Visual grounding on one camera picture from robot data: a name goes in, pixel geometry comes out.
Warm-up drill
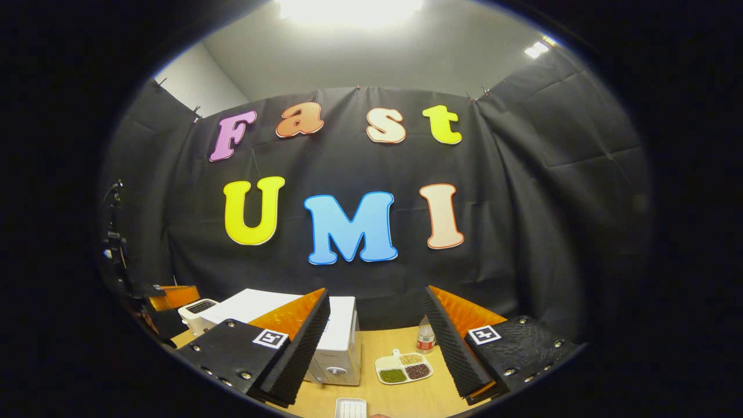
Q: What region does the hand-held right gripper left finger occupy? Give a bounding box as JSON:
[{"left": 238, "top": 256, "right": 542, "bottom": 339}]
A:
[{"left": 177, "top": 289, "right": 331, "bottom": 407}]

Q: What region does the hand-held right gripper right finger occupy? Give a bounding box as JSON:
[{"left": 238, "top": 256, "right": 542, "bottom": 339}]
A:
[{"left": 423, "top": 286, "right": 581, "bottom": 406}]

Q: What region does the white microwave oven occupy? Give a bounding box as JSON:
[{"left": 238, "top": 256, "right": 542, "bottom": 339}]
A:
[{"left": 200, "top": 289, "right": 362, "bottom": 387}]

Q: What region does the white toaster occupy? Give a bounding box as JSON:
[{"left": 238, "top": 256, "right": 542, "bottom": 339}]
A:
[{"left": 178, "top": 298, "right": 220, "bottom": 337}]

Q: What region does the clear plastic bottle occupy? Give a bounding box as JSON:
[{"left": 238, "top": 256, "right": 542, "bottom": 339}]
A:
[{"left": 417, "top": 316, "right": 436, "bottom": 355}]

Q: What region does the divided dish of beans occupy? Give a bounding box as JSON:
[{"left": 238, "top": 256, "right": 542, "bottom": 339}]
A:
[{"left": 374, "top": 348, "right": 434, "bottom": 385}]

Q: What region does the small white tray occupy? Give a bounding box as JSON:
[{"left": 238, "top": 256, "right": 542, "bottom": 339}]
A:
[{"left": 335, "top": 398, "right": 367, "bottom": 418}]

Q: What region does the black backdrop cloth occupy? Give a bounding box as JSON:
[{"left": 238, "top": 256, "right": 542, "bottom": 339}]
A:
[{"left": 96, "top": 46, "right": 651, "bottom": 343}]

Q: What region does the large ceiling light panel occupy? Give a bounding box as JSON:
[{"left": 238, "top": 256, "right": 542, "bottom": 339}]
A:
[{"left": 279, "top": 0, "right": 424, "bottom": 27}]

